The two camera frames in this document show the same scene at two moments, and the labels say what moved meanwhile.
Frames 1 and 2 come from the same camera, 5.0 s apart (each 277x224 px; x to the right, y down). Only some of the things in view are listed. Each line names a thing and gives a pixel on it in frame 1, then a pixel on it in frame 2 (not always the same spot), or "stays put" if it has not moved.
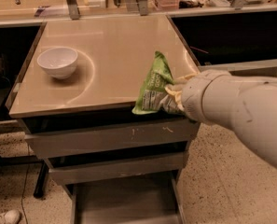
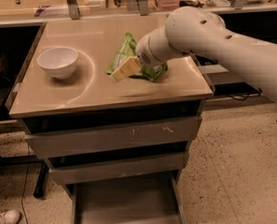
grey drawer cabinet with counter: [78, 86] stays put
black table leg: [38, 191] stays put
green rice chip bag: [152, 95] to [128, 51]
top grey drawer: [52, 144] stays put
